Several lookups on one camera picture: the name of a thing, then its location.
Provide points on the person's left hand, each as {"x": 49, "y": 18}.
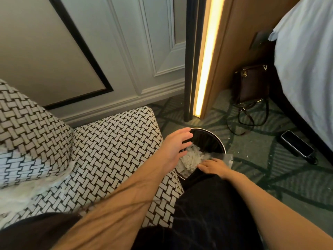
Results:
{"x": 174, "y": 151}

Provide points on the white paper wad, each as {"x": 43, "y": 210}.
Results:
{"x": 191, "y": 158}

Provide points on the person's right forearm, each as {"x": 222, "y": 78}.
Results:
{"x": 281, "y": 213}

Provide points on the black white woven-pattern sofa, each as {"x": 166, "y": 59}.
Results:
{"x": 104, "y": 153}

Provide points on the person's left forearm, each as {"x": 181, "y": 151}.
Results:
{"x": 112, "y": 208}

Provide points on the translucent white plastic wrapper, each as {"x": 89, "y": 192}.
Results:
{"x": 223, "y": 157}

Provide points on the black round trash bin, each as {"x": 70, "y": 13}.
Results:
{"x": 208, "y": 141}

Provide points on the person's right hand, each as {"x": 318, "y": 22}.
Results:
{"x": 216, "y": 167}

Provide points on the white bed sheet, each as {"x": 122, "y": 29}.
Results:
{"x": 307, "y": 62}

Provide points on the pile of white paper scraps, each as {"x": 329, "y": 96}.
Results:
{"x": 26, "y": 191}

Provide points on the dark bed base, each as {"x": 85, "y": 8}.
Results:
{"x": 294, "y": 111}

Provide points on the lit yellow light strip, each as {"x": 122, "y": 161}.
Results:
{"x": 208, "y": 57}

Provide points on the wooden headboard panel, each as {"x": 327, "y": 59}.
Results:
{"x": 239, "y": 44}

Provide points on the black smartphone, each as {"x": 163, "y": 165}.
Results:
{"x": 296, "y": 143}

